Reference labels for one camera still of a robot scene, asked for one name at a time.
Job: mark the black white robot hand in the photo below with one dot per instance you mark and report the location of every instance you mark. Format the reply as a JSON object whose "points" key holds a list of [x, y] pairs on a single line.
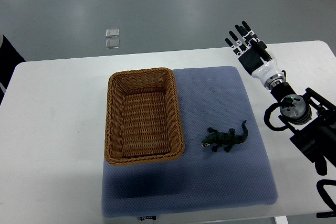
{"points": [[254, 56]]}

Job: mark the dark green toy crocodile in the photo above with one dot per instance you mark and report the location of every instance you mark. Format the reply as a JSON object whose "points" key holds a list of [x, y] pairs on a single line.
{"points": [[227, 139]]}

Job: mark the brown wicker basket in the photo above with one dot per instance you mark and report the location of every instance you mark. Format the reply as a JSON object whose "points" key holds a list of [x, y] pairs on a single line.
{"points": [[143, 122]]}

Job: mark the blue grey cloth mat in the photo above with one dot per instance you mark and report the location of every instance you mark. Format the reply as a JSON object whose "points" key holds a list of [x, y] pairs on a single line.
{"points": [[200, 179]]}

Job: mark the lower floor metal plate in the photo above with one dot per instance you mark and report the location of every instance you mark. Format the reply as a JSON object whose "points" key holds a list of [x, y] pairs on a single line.
{"points": [[112, 43]]}

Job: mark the floor metal plate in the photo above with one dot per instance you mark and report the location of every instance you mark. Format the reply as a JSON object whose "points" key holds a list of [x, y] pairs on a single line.
{"points": [[112, 43], [112, 32]]}

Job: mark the upper floor metal plate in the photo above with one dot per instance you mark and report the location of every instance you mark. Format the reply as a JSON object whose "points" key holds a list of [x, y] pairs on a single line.
{"points": [[112, 32]]}

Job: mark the white table leg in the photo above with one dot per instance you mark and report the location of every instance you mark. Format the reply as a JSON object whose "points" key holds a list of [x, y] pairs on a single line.
{"points": [[281, 220]]}

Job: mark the black object at left edge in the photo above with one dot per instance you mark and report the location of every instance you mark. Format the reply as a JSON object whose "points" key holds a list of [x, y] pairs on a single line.
{"points": [[10, 58]]}

